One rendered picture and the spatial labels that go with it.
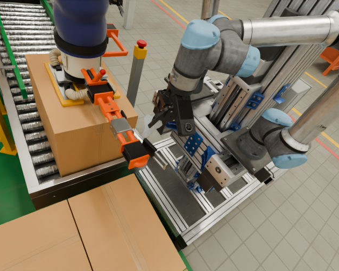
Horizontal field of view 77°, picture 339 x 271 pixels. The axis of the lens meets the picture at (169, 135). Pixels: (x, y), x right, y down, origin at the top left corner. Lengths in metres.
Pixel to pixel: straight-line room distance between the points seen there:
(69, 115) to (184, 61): 0.70
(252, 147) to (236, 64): 0.58
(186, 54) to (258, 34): 0.24
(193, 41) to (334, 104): 0.49
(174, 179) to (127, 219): 0.70
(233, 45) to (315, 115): 0.40
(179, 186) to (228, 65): 1.40
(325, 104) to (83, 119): 0.94
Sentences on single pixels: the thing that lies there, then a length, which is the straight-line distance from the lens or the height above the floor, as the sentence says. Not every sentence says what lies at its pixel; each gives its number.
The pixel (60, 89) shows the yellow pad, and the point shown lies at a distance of 1.18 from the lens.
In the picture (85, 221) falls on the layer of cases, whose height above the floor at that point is 0.54.
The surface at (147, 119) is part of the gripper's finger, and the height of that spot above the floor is 1.27.
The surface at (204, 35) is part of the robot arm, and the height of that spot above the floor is 1.56.
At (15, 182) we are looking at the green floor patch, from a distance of 2.03.
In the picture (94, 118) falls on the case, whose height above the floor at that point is 0.95.
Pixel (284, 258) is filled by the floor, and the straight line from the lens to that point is 2.35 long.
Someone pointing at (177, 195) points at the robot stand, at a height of 0.21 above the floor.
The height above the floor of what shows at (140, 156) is 1.10.
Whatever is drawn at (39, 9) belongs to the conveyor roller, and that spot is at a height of 0.55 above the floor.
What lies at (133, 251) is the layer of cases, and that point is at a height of 0.54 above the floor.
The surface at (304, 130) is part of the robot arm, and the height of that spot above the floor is 1.34.
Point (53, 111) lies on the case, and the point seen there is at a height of 0.95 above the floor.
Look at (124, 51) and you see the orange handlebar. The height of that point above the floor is 1.09.
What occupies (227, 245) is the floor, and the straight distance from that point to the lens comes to 2.05.
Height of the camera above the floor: 1.72
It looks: 46 degrees down
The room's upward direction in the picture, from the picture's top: 24 degrees clockwise
